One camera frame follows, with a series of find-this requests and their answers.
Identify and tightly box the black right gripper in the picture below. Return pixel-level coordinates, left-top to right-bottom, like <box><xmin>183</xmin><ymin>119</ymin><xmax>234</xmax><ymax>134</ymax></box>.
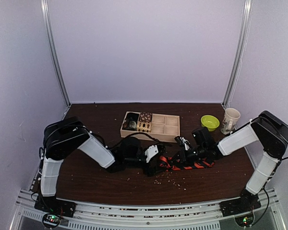
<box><xmin>170</xmin><ymin>145</ymin><xmax>207</xmax><ymax>167</ymax></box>

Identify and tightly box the brown floral rolled tie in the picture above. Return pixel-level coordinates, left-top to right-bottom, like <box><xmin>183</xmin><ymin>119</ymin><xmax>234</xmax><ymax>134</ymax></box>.
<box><xmin>139</xmin><ymin>112</ymin><xmax>152</xmax><ymax>123</ymax></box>

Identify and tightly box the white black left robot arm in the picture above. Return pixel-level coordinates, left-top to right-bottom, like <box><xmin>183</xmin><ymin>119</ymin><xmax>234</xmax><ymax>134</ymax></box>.
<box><xmin>39</xmin><ymin>116</ymin><xmax>165</xmax><ymax>213</ymax></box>

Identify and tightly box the left aluminium frame post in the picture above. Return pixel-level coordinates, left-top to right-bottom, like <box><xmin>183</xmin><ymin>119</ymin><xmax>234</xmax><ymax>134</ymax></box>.
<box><xmin>40</xmin><ymin>0</ymin><xmax>71</xmax><ymax>107</ymax></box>

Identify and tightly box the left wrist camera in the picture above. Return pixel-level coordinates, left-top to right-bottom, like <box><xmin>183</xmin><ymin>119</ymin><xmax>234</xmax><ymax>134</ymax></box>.
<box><xmin>144</xmin><ymin>144</ymin><xmax>166</xmax><ymax>163</ymax></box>

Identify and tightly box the green bowl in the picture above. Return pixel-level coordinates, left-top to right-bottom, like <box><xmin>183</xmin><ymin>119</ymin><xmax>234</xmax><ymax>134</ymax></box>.
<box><xmin>201</xmin><ymin>115</ymin><xmax>220</xmax><ymax>132</ymax></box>

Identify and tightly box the dark patterned rolled tie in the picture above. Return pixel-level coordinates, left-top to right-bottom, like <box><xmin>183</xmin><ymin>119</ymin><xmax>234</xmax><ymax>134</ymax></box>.
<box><xmin>122</xmin><ymin>120</ymin><xmax>137</xmax><ymax>131</ymax></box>

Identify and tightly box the red navy striped tie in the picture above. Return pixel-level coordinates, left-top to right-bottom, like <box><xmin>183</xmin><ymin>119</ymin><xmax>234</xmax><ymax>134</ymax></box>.
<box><xmin>157</xmin><ymin>156</ymin><xmax>215</xmax><ymax>171</ymax></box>

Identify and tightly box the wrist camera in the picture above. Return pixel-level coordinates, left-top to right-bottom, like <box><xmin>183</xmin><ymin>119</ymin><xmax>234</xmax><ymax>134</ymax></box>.
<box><xmin>174</xmin><ymin>136</ymin><xmax>191</xmax><ymax>151</ymax></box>
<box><xmin>144</xmin><ymin>144</ymin><xmax>166</xmax><ymax>163</ymax></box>

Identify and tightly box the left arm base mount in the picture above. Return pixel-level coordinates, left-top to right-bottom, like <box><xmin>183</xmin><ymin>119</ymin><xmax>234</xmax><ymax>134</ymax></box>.
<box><xmin>31</xmin><ymin>192</ymin><xmax>76</xmax><ymax>230</ymax></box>

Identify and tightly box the aluminium front rail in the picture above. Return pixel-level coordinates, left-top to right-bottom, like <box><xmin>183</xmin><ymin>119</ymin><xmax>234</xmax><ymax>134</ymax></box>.
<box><xmin>9</xmin><ymin>189</ymin><xmax>288</xmax><ymax>230</ymax></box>

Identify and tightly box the right aluminium frame post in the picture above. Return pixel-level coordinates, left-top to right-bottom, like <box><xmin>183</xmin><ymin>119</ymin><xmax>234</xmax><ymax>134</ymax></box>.
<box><xmin>222</xmin><ymin>0</ymin><xmax>253</xmax><ymax>108</ymax></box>

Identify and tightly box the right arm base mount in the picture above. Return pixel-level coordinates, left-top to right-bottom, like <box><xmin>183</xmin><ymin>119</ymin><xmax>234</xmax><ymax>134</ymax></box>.
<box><xmin>219</xmin><ymin>187</ymin><xmax>270</xmax><ymax>229</ymax></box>

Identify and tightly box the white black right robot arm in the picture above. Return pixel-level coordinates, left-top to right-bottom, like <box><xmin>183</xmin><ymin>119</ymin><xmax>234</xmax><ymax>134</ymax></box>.
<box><xmin>175</xmin><ymin>111</ymin><xmax>288</xmax><ymax>212</ymax></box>

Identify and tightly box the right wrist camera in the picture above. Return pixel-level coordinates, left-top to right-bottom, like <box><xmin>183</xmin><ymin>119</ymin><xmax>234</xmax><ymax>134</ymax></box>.
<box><xmin>174</xmin><ymin>136</ymin><xmax>191</xmax><ymax>151</ymax></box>

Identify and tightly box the black rolled tie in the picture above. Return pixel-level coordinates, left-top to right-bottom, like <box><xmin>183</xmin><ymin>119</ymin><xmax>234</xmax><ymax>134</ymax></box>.
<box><xmin>125</xmin><ymin>112</ymin><xmax>140</xmax><ymax>122</ymax></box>

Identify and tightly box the beige patterned rolled tie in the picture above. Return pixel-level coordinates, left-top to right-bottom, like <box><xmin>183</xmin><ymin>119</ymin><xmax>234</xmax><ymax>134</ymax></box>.
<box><xmin>137</xmin><ymin>121</ymin><xmax>152</xmax><ymax>133</ymax></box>

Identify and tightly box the aluminium frame post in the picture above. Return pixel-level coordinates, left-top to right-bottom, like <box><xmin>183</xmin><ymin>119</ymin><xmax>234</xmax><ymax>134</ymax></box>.
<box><xmin>222</xmin><ymin>0</ymin><xmax>253</xmax><ymax>108</ymax></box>
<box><xmin>40</xmin><ymin>0</ymin><xmax>71</xmax><ymax>107</ymax></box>

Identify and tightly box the wooden compartment box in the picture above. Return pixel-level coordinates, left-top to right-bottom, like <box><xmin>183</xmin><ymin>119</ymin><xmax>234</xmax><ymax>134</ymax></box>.
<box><xmin>120</xmin><ymin>111</ymin><xmax>180</xmax><ymax>143</ymax></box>

